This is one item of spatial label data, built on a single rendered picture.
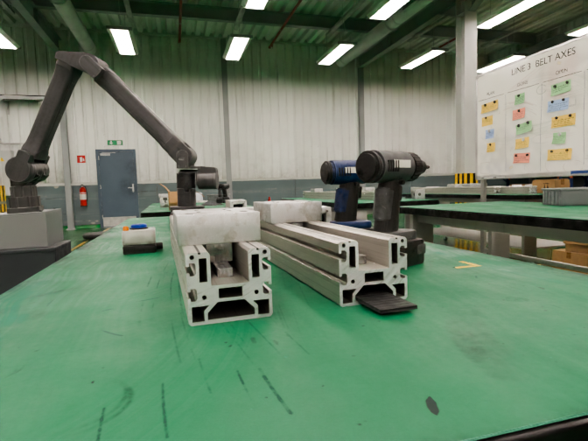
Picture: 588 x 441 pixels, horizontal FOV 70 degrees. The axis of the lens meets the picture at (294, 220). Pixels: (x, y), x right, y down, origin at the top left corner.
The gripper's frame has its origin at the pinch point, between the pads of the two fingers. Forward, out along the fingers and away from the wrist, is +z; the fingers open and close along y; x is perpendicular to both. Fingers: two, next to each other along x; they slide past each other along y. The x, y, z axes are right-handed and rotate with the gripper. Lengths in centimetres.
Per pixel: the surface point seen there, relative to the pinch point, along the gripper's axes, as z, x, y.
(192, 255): -9, -85, -6
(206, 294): -5, -87, -5
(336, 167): -20, -43, 32
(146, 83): -267, 1105, -9
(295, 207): -12, -55, 17
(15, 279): 12, 7, -50
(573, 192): -8, 38, 215
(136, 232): -4.4, -22.5, -14.3
